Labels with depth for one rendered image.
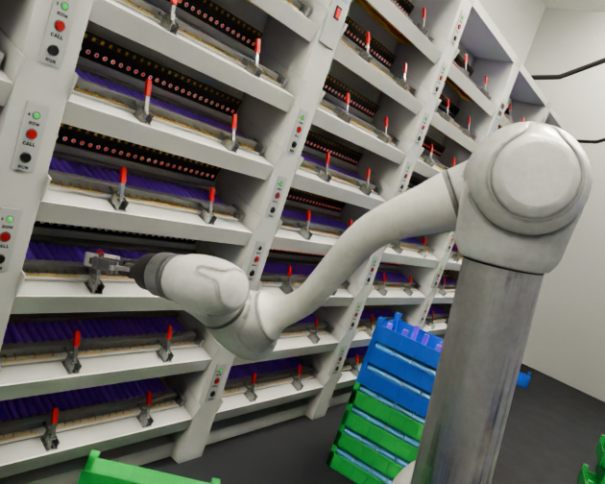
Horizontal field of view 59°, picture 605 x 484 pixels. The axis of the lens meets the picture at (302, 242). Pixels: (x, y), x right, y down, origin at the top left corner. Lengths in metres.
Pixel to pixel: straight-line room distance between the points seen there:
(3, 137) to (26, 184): 0.09
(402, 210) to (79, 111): 0.63
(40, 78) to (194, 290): 0.46
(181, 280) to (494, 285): 0.53
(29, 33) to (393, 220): 0.68
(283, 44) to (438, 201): 0.86
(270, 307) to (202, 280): 0.17
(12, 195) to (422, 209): 0.72
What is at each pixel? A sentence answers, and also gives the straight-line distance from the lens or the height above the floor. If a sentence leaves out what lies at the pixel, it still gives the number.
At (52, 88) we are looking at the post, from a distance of 1.08.
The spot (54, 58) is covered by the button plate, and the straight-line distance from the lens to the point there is 1.07.
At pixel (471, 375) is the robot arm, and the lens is 0.71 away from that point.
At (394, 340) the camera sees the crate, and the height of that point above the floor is 0.51.
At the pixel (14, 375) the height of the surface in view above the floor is 0.35.
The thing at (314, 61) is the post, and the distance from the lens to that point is 1.52.
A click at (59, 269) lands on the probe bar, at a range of 1.26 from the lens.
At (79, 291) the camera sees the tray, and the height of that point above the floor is 0.54.
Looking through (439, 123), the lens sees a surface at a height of 1.29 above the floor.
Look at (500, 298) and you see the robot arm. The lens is 0.69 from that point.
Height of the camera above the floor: 0.94
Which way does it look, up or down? 7 degrees down
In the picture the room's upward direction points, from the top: 19 degrees clockwise
